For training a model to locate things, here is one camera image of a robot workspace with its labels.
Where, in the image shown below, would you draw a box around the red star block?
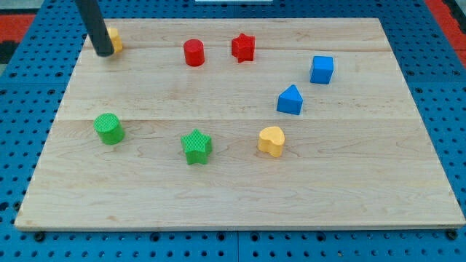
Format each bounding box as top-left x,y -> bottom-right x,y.
232,33 -> 256,63

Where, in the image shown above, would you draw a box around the green star block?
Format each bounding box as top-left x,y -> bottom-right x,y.
181,129 -> 213,165

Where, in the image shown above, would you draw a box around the red cylinder block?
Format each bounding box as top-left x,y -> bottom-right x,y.
183,39 -> 205,66

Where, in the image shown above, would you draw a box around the light wooden board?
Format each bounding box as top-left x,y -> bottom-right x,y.
15,18 -> 465,231

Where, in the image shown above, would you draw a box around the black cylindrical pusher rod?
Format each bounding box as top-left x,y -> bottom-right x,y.
74,0 -> 114,57

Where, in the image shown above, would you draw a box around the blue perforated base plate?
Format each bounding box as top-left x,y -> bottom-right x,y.
1,0 -> 465,261

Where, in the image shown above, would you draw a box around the yellow heart block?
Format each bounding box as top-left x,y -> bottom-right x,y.
257,126 -> 285,157

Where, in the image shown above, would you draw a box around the green cylinder block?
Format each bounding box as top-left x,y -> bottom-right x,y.
93,113 -> 125,145

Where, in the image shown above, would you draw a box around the yellow block behind rod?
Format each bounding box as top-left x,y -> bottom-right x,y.
107,27 -> 123,53

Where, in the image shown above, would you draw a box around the blue triangular prism block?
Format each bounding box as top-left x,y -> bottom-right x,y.
277,84 -> 304,115

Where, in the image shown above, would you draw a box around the blue cube block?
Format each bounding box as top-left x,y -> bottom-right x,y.
309,56 -> 334,84

